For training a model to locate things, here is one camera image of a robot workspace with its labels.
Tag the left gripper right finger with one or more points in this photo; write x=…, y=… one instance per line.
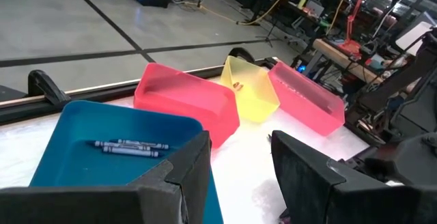
x=300, y=183

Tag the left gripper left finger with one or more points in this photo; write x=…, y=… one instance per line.
x=184, y=183

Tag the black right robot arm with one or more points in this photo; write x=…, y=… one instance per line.
x=409, y=114

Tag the large pink plastic bin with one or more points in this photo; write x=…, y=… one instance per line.
x=307, y=114

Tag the small red plastic bin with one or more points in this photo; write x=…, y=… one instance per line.
x=191, y=111

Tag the yellow plastic bin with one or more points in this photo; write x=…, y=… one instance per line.
x=256, y=104

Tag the blue plastic bin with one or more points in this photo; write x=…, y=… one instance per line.
x=85, y=169

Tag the wooden workbench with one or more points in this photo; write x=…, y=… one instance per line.
x=338, y=55

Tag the black table clamp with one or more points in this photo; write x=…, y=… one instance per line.
x=240, y=52
x=48, y=87

